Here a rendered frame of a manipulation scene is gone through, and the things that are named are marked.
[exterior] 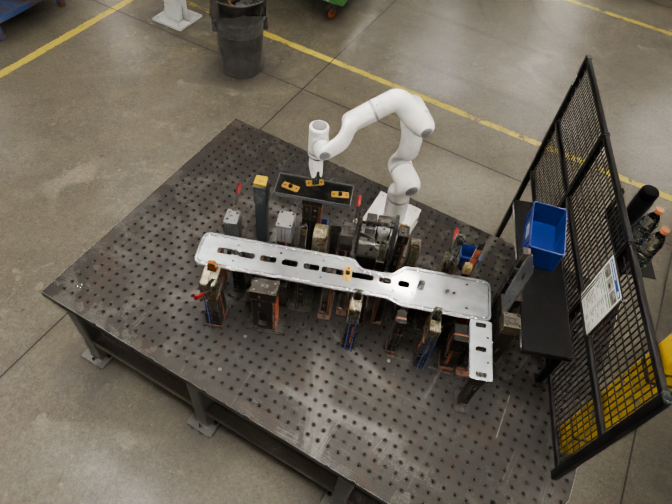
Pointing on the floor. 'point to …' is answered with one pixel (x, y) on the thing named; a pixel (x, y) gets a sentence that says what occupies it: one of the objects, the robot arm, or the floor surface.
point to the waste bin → (239, 35)
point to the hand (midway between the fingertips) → (315, 179)
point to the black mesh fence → (589, 280)
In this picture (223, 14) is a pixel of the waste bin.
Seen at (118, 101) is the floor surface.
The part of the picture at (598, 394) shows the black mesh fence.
